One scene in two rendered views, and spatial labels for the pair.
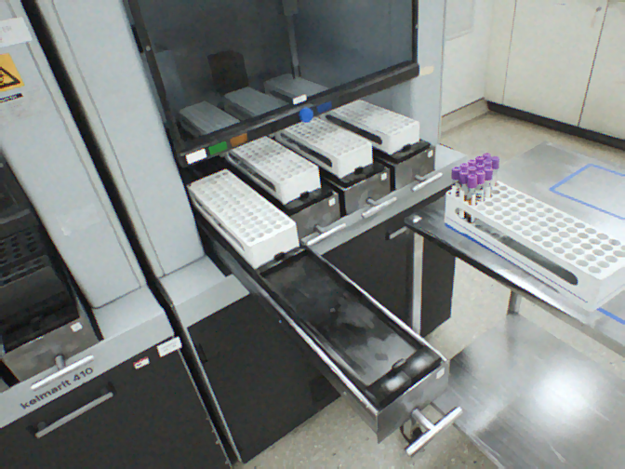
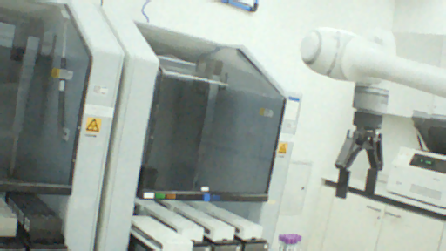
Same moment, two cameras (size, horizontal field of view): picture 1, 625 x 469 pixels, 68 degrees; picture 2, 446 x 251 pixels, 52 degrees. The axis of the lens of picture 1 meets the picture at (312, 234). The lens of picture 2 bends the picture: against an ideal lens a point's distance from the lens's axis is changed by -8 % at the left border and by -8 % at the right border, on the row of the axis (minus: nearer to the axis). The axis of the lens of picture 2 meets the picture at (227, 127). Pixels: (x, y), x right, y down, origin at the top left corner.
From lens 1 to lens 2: 0.91 m
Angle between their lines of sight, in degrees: 35
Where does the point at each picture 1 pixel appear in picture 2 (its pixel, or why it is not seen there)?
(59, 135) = (98, 159)
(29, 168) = (80, 168)
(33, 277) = (53, 221)
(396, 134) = (249, 228)
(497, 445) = not seen: outside the picture
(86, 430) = not seen: outside the picture
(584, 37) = (370, 234)
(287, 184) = (185, 231)
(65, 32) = (124, 118)
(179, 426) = not seen: outside the picture
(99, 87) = (124, 145)
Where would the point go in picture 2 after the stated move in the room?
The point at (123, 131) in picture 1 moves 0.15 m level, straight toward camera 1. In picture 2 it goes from (122, 169) to (138, 179)
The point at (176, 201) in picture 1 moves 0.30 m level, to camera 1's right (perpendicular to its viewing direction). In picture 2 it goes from (127, 216) to (212, 229)
